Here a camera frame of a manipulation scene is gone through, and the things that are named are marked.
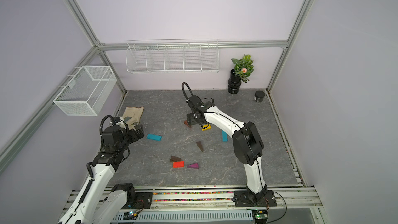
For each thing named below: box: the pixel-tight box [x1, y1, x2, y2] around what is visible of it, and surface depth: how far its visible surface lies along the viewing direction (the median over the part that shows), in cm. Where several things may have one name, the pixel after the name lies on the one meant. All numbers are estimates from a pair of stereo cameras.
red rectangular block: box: [173, 160, 186, 168], surface depth 88 cm
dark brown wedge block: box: [195, 141, 205, 153], surface depth 93 cm
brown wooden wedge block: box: [168, 155, 182, 163], surface depth 88 cm
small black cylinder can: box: [253, 90, 266, 103], surface depth 115 cm
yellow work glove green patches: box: [122, 106, 145, 131], surface depth 110 cm
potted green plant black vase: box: [228, 54, 255, 94], surface depth 104 cm
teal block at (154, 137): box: [146, 133, 163, 142], surface depth 96 cm
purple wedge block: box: [187, 162, 199, 169], surface depth 85 cm
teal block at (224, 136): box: [221, 130, 229, 142], surface depth 95 cm
